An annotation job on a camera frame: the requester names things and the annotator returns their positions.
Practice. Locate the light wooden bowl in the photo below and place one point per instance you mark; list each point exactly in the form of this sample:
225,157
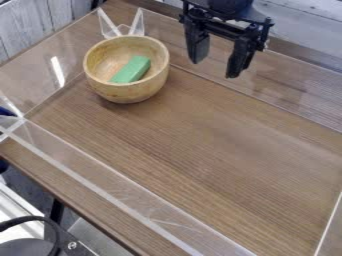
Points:
110,55

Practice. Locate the black table leg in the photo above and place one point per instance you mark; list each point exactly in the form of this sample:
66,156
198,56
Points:
57,211

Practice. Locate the green rectangular block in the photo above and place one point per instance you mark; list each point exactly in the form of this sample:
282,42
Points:
133,71

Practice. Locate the black metal bracket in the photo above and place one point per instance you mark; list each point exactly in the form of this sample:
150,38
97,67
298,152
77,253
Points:
70,245

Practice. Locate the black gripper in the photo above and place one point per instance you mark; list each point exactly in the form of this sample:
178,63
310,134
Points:
232,19

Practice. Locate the clear acrylic tray wall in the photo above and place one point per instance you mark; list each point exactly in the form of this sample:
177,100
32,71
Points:
221,168

